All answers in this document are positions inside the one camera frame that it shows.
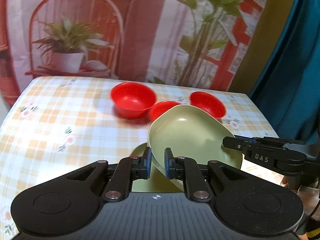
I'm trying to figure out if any red bowl left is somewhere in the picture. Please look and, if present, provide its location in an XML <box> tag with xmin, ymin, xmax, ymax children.
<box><xmin>110</xmin><ymin>82</ymin><xmax>157</xmax><ymax>119</ymax></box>

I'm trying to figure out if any red bowl right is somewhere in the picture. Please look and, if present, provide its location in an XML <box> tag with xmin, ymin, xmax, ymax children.
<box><xmin>189</xmin><ymin>92</ymin><xmax>226</xmax><ymax>119</ymax></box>

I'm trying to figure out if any red bowl middle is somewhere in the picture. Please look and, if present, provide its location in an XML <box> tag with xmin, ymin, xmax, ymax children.
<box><xmin>149</xmin><ymin>101</ymin><xmax>180</xmax><ymax>121</ymax></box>

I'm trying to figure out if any red bowl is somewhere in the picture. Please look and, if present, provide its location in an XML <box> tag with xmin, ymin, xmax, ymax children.
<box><xmin>189</xmin><ymin>92</ymin><xmax>226</xmax><ymax>119</ymax></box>
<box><xmin>149</xmin><ymin>101</ymin><xmax>180</xmax><ymax>121</ymax></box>
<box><xmin>110</xmin><ymin>82</ymin><xmax>157</xmax><ymax>119</ymax></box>

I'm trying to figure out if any green plate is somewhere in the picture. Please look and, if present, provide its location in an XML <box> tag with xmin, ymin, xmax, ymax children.
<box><xmin>132</xmin><ymin>145</ymin><xmax>183</xmax><ymax>193</ymax></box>
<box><xmin>147</xmin><ymin>104</ymin><xmax>243</xmax><ymax>190</ymax></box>

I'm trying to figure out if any teal curtain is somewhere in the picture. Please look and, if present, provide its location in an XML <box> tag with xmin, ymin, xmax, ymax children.
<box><xmin>249</xmin><ymin>0</ymin><xmax>319</xmax><ymax>144</ymax></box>

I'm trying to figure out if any printed room backdrop cloth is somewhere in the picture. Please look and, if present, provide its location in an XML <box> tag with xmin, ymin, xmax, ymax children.
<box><xmin>1</xmin><ymin>0</ymin><xmax>267</xmax><ymax>106</ymax></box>

